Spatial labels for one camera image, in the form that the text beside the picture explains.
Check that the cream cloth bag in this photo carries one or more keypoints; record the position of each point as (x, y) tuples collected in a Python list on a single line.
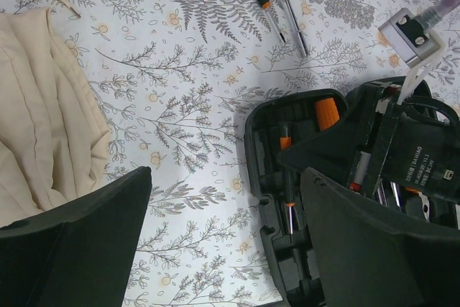
[(54, 138)]

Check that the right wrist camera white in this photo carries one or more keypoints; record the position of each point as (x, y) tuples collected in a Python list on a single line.
[(421, 49)]

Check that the precision screwdriver orange black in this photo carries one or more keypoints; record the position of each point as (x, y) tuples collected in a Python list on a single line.
[(288, 178)]

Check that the floral table cloth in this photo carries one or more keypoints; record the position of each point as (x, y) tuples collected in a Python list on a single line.
[(176, 80)]

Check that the orange handled long-nose pliers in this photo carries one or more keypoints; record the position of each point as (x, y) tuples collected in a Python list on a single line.
[(327, 113)]

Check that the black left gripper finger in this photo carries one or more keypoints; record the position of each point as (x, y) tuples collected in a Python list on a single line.
[(80, 253)]

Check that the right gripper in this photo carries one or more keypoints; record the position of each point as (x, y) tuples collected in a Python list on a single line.
[(368, 254)]

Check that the black plastic tool case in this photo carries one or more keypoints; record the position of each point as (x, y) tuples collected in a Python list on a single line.
[(292, 264)]

